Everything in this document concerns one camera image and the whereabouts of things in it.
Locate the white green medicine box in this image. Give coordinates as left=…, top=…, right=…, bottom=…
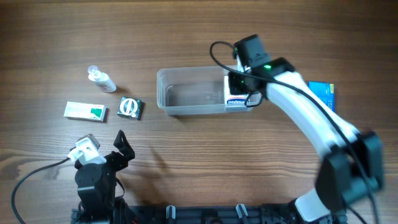
left=63, top=101, right=106, bottom=122

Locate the white plaster box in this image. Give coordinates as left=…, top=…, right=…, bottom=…
left=224, top=76, right=248, bottom=106

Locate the blue box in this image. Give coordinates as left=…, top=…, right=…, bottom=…
left=308, top=81, right=335, bottom=112

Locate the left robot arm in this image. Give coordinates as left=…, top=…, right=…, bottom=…
left=68, top=130, right=139, bottom=223

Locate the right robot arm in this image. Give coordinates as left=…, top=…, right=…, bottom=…
left=228, top=35, right=384, bottom=223

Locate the clear plastic container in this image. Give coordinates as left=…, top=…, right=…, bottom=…
left=157, top=66, right=262, bottom=116

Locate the green Zam-Buk box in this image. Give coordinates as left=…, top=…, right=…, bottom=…
left=117, top=96, right=144, bottom=120

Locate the white calamol lotion bottle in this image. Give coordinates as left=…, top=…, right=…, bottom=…
left=88, top=65, right=117, bottom=93

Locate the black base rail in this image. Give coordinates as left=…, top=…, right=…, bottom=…
left=71, top=204, right=299, bottom=224

